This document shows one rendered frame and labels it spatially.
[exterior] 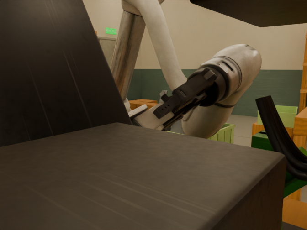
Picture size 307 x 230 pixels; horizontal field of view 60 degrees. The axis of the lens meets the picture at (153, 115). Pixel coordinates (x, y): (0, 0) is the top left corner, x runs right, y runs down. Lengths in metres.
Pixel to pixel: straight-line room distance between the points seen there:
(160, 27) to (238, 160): 0.65
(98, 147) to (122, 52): 0.91
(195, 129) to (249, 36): 6.97
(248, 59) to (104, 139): 0.46
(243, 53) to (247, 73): 0.05
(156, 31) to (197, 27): 7.46
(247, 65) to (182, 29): 7.88
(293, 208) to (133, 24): 0.83
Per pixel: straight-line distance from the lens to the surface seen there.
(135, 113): 0.38
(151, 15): 0.81
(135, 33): 1.09
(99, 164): 0.17
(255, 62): 0.65
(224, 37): 7.86
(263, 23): 0.35
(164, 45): 0.79
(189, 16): 8.42
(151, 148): 0.20
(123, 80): 1.14
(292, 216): 0.91
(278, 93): 7.43
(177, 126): 1.72
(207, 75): 0.47
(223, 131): 1.55
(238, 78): 0.59
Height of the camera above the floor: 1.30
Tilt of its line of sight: 10 degrees down
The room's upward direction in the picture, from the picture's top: straight up
